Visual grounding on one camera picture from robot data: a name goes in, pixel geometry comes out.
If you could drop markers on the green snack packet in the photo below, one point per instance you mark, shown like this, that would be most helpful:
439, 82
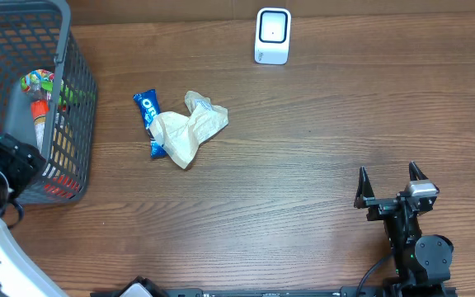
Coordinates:
39, 85

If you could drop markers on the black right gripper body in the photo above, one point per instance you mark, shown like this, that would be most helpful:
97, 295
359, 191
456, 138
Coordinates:
380, 209

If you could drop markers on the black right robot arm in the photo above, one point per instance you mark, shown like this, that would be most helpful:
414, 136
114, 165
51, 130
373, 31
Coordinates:
422, 261

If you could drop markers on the white barcode scanner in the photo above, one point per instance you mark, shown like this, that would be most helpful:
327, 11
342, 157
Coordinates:
272, 38

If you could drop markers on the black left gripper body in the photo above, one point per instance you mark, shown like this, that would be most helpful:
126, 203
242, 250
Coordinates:
18, 165

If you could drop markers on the blue Oreo cookie pack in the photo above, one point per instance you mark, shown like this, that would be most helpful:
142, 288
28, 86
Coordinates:
148, 105

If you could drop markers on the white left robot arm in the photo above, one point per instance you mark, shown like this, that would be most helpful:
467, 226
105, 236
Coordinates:
19, 275

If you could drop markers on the beige paper bag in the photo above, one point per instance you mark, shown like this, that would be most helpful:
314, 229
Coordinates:
181, 136

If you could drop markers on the red snack packet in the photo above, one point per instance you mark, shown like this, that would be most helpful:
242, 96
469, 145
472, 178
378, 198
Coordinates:
39, 111

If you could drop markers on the dark grey plastic basket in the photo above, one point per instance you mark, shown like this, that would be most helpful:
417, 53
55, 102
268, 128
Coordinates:
37, 35

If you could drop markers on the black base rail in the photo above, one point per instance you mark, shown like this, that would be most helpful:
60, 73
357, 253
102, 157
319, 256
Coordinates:
148, 288

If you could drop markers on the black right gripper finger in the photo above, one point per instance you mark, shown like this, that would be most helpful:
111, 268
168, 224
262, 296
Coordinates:
415, 173
364, 190

